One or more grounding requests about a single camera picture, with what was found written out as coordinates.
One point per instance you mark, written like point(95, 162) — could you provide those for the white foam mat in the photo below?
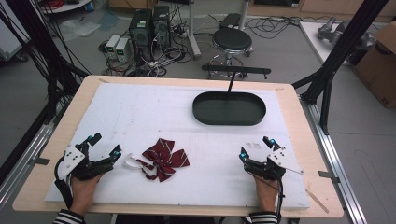
point(162, 105)

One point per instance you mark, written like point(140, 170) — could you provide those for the brown cardboard box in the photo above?
point(378, 71)

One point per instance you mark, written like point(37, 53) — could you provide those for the person's left hand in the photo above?
point(83, 193)

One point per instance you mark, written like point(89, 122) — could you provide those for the black T-shaped stand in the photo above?
point(236, 70)

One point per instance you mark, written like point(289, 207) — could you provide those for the black metal frame strut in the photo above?
point(345, 49)
point(40, 40)

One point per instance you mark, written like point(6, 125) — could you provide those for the flat black device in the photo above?
point(230, 21)

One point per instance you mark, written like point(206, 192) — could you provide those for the round white table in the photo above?
point(65, 5)

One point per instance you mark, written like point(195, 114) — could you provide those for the black oval tray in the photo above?
point(229, 110)

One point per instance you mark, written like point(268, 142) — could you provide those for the aluminium rail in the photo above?
point(21, 155)
point(333, 149)

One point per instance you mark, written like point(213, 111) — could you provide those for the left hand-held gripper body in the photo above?
point(72, 160)

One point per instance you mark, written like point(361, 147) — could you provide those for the clear plastic sheet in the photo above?
point(79, 28)

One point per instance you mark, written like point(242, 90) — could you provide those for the large black computer tower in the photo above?
point(140, 31)

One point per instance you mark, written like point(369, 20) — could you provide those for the grey tape piece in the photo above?
point(328, 176)

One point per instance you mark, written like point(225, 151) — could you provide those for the white power supply unit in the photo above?
point(122, 49)
point(112, 45)

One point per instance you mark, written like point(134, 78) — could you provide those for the black tape piece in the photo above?
point(42, 161)

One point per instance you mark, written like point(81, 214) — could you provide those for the white side table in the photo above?
point(314, 37)

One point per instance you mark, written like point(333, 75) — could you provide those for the red striped bow tie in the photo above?
point(165, 158)

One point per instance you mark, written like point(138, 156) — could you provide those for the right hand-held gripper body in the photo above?
point(274, 163)

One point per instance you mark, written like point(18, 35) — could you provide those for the small black computer tower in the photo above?
point(162, 28)

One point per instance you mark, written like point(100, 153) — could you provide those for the white table leg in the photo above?
point(243, 14)
point(193, 34)

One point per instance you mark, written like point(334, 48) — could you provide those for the person's right hand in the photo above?
point(267, 194)

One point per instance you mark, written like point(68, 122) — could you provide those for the black round stool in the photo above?
point(232, 39)

